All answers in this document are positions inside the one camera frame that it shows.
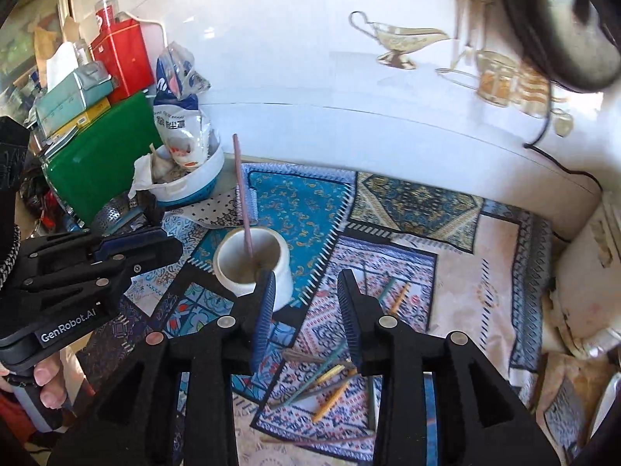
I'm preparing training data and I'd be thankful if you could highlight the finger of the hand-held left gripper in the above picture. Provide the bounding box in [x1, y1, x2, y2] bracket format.
[22, 226, 168, 273]
[22, 240, 184, 304]

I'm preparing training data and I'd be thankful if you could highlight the worn white appliance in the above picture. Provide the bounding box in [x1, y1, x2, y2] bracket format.
[541, 189, 621, 360]

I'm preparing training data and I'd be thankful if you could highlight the person's left hand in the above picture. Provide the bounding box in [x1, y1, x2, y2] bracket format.
[0, 349, 66, 409]

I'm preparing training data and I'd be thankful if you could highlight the metal strainer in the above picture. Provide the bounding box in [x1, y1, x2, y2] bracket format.
[90, 199, 146, 240]

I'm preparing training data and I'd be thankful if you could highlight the white ribbed cup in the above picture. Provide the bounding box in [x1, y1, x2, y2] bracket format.
[213, 227, 294, 311]

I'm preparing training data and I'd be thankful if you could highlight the white cutting board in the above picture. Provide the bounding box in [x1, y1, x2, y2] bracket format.
[116, 10, 168, 61]

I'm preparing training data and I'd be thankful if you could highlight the black frying pan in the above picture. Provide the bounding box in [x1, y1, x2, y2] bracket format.
[497, 0, 621, 93]

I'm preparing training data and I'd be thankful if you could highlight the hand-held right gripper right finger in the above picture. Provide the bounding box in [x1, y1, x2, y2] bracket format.
[337, 268, 564, 466]

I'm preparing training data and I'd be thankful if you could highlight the garlic bulb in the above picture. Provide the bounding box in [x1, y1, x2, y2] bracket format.
[149, 153, 175, 180]

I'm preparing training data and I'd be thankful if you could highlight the brown paper bag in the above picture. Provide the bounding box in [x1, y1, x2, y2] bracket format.
[34, 16, 82, 61]

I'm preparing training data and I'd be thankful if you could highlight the white and blue plastic bag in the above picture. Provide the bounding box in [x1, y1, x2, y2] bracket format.
[153, 41, 221, 168]

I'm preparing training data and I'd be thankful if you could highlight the teal tissue box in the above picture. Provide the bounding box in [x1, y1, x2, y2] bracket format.
[34, 41, 117, 132]

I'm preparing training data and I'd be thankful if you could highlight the black cable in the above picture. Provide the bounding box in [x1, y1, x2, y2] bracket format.
[524, 80, 603, 192]

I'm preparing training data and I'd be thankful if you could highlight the pink chopstick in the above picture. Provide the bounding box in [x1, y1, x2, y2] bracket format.
[232, 133, 258, 259]

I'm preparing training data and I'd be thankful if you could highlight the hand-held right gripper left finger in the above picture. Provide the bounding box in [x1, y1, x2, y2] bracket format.
[49, 269, 277, 466]

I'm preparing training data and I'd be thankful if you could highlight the white bowl with blue band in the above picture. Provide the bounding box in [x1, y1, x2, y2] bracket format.
[128, 148, 225, 209]

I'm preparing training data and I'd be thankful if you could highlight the grey chopstick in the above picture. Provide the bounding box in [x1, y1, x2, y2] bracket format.
[283, 348, 356, 367]

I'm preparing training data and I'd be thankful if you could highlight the patterned patchwork tablecloth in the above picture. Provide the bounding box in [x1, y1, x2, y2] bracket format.
[73, 162, 602, 466]

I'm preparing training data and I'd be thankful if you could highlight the yellow flat box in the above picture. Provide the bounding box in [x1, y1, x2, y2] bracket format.
[46, 99, 112, 143]

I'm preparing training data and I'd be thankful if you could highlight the green box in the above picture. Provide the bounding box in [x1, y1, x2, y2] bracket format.
[41, 90, 163, 224]

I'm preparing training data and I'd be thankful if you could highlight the red tin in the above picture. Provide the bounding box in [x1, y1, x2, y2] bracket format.
[90, 17, 156, 105]

